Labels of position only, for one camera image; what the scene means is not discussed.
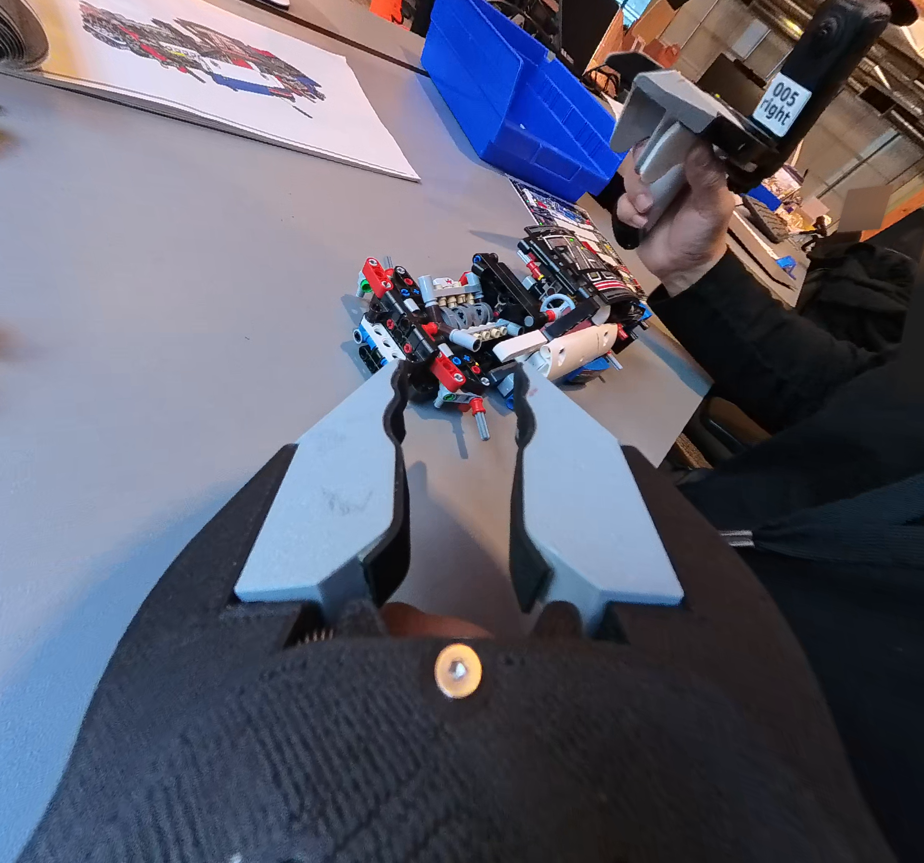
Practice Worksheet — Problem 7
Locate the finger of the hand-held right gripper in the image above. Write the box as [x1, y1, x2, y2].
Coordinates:
[610, 70, 726, 153]
[635, 119, 701, 185]

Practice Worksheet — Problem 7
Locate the shiny sticker sheet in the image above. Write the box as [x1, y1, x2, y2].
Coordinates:
[509, 177, 615, 246]

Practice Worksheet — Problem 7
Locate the person's right forearm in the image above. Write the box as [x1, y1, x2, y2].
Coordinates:
[646, 249, 924, 438]

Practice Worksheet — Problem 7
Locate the black monitor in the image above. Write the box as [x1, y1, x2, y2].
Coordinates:
[559, 0, 622, 73]

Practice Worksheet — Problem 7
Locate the blue plastic bin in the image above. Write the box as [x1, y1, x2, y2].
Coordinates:
[421, 0, 629, 203]

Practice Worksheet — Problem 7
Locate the toy brick car model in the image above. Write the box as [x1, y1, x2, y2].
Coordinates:
[354, 224, 651, 441]

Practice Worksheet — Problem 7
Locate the person's black jacket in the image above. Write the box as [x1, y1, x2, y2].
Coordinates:
[679, 329, 924, 863]

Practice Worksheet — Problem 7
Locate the car drawing instruction booklet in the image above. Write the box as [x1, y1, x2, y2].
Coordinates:
[36, 0, 421, 181]

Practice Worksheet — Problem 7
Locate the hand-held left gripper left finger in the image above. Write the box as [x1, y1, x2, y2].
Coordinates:
[234, 361, 412, 607]

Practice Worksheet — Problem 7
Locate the long white table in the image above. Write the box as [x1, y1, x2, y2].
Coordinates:
[725, 184, 813, 304]

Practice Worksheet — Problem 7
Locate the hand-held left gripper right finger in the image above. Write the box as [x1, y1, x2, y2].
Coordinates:
[509, 363, 685, 636]

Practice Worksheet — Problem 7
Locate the person's right hand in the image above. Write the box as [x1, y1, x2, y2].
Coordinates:
[617, 144, 739, 295]

